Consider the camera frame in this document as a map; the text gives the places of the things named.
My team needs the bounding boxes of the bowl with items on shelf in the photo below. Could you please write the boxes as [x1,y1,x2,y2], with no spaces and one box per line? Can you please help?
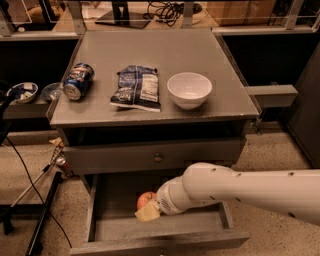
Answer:
[7,82,38,104]

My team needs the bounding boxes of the blue chip bag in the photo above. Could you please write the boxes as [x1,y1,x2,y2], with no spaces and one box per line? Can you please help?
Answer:
[110,65,161,112]

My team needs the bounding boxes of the closed top drawer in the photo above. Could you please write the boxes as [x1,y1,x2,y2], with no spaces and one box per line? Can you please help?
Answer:
[65,137,246,175]

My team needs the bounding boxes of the red apple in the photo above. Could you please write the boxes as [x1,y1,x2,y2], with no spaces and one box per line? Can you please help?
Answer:
[136,192,157,210]

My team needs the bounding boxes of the black stand leg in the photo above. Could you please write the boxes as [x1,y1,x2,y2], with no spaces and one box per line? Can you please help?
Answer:
[25,172,62,256]

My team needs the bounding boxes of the blue soda can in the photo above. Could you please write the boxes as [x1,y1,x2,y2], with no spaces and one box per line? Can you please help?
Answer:
[63,63,95,100]

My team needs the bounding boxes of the small glass bowl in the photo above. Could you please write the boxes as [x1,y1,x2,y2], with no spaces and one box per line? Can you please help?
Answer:
[41,82,62,102]

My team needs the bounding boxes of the black cable on floor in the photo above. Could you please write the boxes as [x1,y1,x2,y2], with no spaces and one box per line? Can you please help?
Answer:
[0,133,74,249]

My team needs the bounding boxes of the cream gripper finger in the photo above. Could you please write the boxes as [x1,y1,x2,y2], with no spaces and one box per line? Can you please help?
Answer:
[135,200,161,222]

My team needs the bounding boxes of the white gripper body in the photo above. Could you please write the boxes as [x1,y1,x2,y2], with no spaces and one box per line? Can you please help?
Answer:
[157,176,199,215]

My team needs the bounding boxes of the black monitor stand base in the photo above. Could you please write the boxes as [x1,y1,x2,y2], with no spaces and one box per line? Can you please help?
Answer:
[95,1,151,29]

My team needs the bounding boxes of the black tangled cables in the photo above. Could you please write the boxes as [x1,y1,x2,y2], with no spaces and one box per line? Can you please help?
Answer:
[143,0,204,28]

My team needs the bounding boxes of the cardboard box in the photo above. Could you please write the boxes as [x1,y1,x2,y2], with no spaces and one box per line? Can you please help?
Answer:
[206,0,276,26]

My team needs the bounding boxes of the grey drawer cabinet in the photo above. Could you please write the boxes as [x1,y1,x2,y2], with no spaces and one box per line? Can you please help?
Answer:
[50,29,259,256]

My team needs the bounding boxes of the white bowl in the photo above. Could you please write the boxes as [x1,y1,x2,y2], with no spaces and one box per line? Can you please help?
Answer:
[167,72,213,110]

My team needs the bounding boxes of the open middle drawer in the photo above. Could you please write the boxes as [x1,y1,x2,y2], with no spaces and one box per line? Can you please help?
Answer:
[70,170,250,256]

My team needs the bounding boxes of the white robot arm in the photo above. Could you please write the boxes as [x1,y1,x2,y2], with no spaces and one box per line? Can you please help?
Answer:
[135,163,320,225]

